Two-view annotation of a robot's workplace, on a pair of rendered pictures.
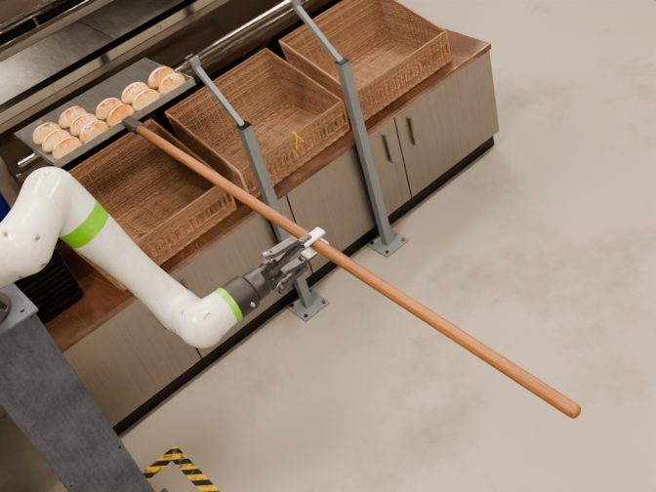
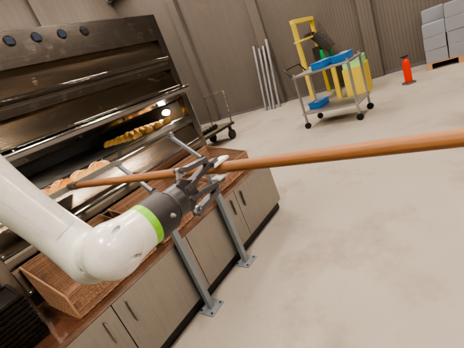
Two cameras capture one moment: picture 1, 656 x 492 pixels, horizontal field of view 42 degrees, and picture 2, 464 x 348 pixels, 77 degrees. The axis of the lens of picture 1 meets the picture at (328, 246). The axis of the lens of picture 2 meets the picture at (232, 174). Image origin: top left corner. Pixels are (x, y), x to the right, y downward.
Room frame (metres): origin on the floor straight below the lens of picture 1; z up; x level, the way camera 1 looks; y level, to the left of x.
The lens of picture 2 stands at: (0.90, 0.26, 1.41)
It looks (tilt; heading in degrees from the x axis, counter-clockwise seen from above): 18 degrees down; 341
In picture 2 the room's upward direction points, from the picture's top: 22 degrees counter-clockwise
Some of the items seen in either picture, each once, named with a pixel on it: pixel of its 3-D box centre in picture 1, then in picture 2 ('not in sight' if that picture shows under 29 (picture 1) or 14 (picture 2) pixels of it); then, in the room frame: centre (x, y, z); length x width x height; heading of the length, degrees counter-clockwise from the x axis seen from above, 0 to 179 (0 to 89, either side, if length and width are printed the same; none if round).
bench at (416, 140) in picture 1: (266, 218); (175, 261); (2.97, 0.22, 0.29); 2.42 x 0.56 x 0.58; 119
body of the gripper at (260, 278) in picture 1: (264, 278); (181, 197); (1.55, 0.17, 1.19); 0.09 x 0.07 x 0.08; 118
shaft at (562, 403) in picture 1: (301, 233); (206, 169); (1.68, 0.06, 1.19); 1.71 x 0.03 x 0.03; 28
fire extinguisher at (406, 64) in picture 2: not in sight; (407, 70); (4.80, -5.10, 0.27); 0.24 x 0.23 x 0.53; 28
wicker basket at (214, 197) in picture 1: (138, 200); (91, 257); (2.75, 0.65, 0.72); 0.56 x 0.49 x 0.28; 120
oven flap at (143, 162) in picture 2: (195, 43); (122, 172); (3.27, 0.27, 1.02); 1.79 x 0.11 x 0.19; 119
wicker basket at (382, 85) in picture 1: (365, 50); (210, 167); (3.34, -0.41, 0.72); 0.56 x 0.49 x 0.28; 119
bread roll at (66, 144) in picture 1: (65, 146); not in sight; (2.44, 0.71, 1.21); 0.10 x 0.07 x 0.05; 118
